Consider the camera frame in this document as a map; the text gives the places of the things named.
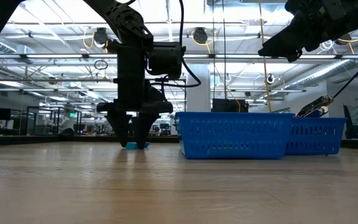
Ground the small black monitor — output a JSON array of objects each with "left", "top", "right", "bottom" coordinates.
[{"left": 211, "top": 98, "right": 249, "bottom": 113}]

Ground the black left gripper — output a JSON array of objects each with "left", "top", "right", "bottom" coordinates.
[{"left": 96, "top": 79, "right": 174, "bottom": 150}]

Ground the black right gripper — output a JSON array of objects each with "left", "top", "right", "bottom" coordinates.
[{"left": 257, "top": 0, "right": 354, "bottom": 63}]

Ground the blue plastic slotted basket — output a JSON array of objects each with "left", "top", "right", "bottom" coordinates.
[
  {"left": 175, "top": 111, "right": 295, "bottom": 160},
  {"left": 286, "top": 117, "right": 348, "bottom": 156}
]

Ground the dark item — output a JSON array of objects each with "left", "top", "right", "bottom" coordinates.
[{"left": 295, "top": 95, "right": 335, "bottom": 118}]

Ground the white building column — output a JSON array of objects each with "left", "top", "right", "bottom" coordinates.
[{"left": 186, "top": 63, "right": 211, "bottom": 113}]

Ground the yellow hanging cable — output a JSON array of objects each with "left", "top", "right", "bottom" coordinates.
[{"left": 257, "top": 0, "right": 273, "bottom": 113}]

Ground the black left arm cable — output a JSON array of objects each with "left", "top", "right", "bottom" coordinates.
[{"left": 149, "top": 0, "right": 202, "bottom": 88}]

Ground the thin black slanted cable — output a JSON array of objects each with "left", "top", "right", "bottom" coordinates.
[{"left": 333, "top": 49, "right": 358, "bottom": 100}]

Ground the blue rectangular eraser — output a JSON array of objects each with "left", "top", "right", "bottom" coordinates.
[{"left": 125, "top": 142, "right": 151, "bottom": 150}]

